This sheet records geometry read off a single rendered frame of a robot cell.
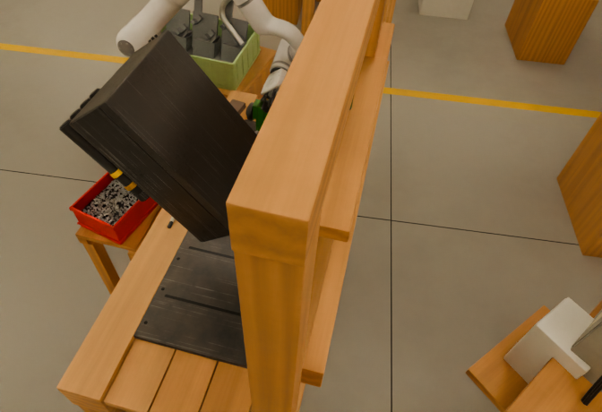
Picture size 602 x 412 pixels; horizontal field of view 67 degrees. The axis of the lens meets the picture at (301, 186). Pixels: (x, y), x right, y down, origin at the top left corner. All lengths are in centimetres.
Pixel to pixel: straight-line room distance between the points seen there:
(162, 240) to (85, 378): 51
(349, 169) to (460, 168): 244
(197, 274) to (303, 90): 114
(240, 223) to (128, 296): 120
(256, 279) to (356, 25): 42
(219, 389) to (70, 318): 143
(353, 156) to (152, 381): 91
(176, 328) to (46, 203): 192
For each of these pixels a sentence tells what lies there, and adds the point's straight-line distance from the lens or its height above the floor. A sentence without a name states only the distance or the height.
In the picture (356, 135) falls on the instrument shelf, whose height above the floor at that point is 154.
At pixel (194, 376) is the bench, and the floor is 88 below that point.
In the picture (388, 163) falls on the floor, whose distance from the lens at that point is 334.
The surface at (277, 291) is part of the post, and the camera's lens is 60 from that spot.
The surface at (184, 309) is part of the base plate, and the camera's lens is 160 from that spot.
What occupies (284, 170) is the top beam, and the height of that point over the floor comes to 194.
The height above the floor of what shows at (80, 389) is 90.
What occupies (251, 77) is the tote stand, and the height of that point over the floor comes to 79.
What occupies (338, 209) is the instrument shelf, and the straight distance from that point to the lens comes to 99.
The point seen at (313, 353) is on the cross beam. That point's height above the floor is 128.
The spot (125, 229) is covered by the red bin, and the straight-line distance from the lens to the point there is 189.
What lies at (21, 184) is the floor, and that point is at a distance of 351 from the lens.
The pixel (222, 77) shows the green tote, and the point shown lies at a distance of 253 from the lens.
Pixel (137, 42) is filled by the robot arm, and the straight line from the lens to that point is 201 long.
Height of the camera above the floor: 230
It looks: 48 degrees down
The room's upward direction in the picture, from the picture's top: 4 degrees clockwise
